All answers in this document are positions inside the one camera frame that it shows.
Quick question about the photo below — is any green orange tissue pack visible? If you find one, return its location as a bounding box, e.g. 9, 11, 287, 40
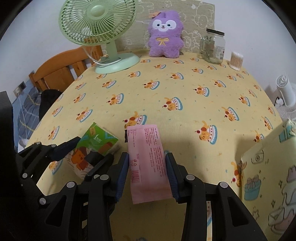
65, 123, 120, 180

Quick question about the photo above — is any pink tissue pack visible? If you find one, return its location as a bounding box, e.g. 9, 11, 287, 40
127, 125, 172, 204

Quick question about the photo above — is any blue plaid bedding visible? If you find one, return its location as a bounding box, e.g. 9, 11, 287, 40
13, 87, 41, 146

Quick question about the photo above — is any pastel cartoon-print storage box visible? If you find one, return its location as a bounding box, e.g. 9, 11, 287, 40
241, 120, 295, 240

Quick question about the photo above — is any yellow cake-print tablecloth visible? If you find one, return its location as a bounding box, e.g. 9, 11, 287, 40
29, 51, 282, 240

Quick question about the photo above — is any white standing fan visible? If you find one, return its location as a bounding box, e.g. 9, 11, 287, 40
275, 75, 295, 121

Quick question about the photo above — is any green desk fan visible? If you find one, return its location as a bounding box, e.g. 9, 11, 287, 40
59, 1, 139, 74

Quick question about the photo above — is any purple plush bunny toy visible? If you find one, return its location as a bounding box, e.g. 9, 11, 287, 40
148, 10, 184, 58

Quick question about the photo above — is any cotton swab container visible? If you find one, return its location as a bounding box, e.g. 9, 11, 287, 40
229, 52, 243, 71

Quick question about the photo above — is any glass jar black lid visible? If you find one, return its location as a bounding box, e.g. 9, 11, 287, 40
200, 28, 226, 64

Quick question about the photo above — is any beige cartoon-print board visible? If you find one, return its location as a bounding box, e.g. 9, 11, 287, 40
115, 0, 215, 53

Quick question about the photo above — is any wall power socket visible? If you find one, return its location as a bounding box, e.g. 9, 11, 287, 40
14, 82, 27, 97

